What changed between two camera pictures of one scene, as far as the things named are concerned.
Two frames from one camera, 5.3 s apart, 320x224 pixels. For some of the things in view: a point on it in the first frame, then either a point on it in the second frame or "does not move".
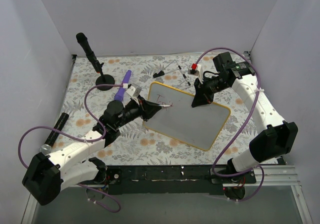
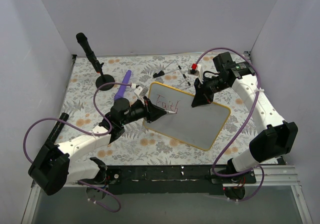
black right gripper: (202, 92) does not move
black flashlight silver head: (46, 149) does not move
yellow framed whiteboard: (198, 126) does not move
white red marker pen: (164, 105) → (170, 112)
